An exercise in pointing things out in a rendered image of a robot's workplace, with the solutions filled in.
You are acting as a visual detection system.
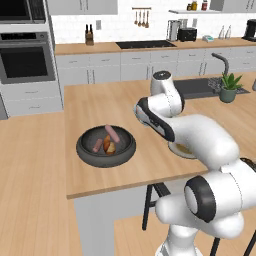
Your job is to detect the white kitchen island base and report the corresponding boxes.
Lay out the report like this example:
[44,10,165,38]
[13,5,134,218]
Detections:
[73,184,158,256]

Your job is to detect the small teal box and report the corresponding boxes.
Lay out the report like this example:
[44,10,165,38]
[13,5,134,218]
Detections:
[201,34,216,43]

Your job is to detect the brown bread bun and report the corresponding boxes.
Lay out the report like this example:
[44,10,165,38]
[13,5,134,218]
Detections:
[106,142,117,156]
[102,134,112,152]

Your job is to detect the long pink sausage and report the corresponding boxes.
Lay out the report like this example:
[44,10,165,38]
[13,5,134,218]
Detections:
[104,124,121,144]

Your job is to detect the black toaster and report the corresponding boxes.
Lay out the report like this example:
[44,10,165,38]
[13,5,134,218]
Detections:
[178,27,198,43]

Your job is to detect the short pink sausage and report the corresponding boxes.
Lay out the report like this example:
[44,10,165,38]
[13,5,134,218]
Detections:
[92,138,104,154]

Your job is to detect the steel microwave oven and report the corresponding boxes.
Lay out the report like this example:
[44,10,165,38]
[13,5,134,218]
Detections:
[0,0,48,24]

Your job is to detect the dark grey tap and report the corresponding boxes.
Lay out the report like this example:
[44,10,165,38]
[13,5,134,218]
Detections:
[211,52,230,77]

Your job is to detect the grey drawers below oven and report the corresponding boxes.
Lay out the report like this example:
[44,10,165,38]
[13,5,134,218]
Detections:
[0,81,64,118]

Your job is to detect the grey base cupboard run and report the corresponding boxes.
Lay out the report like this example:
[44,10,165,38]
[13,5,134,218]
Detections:
[54,46,256,86]

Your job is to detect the wooden knife block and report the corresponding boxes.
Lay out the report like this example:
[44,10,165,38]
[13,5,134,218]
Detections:
[84,23,95,46]

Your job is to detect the rail with hanging tools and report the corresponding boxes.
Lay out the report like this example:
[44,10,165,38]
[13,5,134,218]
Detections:
[131,6,152,29]

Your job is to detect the green plant in grey pot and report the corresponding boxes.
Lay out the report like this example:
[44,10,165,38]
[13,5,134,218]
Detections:
[218,72,244,104]

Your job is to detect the dark sink basin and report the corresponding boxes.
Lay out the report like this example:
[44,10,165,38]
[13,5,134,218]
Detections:
[173,77,251,100]

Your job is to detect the dark grey bowl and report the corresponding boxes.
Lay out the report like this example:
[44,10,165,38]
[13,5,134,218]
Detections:
[76,124,137,168]

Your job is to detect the black coffee machine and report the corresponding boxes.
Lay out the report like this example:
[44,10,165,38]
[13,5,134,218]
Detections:
[242,18,256,43]

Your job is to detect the white wall shelf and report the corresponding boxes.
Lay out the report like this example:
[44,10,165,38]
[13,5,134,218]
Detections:
[168,9,223,15]

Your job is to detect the silver canister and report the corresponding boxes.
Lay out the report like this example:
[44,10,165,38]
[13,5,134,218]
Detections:
[166,19,183,42]

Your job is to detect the steel wall oven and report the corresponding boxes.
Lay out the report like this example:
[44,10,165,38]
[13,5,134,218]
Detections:
[0,31,57,85]

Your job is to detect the black bar stool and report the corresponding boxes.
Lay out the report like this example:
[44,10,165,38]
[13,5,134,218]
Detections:
[209,237,256,256]
[142,182,172,232]

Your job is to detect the white plate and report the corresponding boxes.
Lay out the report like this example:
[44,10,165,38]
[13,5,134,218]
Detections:
[167,141,200,160]

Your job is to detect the black hob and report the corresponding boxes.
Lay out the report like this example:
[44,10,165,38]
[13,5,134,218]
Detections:
[115,39,178,50]

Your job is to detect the grey wall cupboards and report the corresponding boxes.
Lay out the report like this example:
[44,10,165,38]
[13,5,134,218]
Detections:
[209,0,256,14]
[46,0,119,16]

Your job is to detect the dark plate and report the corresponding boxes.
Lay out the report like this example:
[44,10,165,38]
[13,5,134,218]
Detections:
[239,157,256,173]

